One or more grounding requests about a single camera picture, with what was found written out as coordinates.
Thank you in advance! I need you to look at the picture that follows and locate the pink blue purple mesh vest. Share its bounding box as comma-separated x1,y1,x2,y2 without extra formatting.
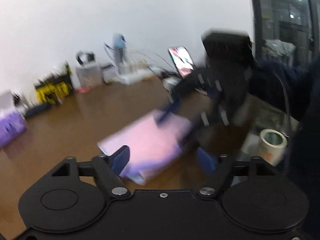
97,109,191,185

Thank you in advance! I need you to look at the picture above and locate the dark navy sleeve forearm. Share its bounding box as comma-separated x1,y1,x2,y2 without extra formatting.
248,58,319,181

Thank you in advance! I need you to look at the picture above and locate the white phone stand base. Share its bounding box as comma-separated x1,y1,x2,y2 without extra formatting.
162,77,182,95

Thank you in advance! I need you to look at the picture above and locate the smartphone on stand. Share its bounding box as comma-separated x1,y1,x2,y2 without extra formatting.
168,46,196,79

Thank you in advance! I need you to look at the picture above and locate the white power strip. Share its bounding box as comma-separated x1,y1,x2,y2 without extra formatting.
112,68,156,86

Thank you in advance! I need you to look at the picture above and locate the white tape roll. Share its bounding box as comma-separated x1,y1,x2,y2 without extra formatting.
257,129,287,166

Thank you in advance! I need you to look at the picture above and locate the red snack packet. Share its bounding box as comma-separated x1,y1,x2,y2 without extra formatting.
76,87,91,94

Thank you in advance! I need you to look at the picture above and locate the blue water bottle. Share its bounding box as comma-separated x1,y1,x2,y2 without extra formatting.
104,34,127,68

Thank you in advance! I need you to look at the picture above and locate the clear container with lid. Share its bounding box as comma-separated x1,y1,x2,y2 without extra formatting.
75,63,102,88

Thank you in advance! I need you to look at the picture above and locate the dark navy pouch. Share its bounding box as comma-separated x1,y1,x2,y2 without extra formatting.
24,102,52,119

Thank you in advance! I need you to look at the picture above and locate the yellow black cardboard box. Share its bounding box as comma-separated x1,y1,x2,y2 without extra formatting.
34,62,74,104

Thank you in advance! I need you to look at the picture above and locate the purple tissue pack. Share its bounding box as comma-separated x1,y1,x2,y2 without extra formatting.
0,112,27,147

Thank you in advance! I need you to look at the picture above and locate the black strap on container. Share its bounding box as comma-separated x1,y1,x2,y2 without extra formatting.
75,51,96,66

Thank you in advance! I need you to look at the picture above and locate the white security camera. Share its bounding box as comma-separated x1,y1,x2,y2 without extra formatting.
12,93,29,115

